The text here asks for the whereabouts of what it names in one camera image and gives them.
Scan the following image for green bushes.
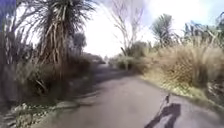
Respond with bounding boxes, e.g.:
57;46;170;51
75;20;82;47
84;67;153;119
108;41;151;73

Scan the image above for grey asphalt path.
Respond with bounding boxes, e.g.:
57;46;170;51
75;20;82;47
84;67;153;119
31;63;224;128

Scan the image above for bare leafless tree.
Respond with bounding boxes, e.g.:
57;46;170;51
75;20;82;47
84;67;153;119
106;0;148;56

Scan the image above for palm-like tree with drooping leaves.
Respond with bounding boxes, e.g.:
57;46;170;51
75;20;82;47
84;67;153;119
28;0;98;84

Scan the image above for green spiky tree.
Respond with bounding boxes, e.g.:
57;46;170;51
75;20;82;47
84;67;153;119
149;13;178;49

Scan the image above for grass verge strip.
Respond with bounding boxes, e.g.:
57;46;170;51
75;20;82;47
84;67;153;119
139;71;224;113

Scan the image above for dark shrubs beside path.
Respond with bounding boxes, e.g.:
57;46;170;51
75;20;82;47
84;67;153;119
0;49;101;108

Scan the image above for dry tall grass bushes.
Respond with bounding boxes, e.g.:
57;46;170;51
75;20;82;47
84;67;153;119
141;36;224;98

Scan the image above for leaf-strewn dirt verge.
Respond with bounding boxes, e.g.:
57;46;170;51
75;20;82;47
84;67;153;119
0;89;98;128

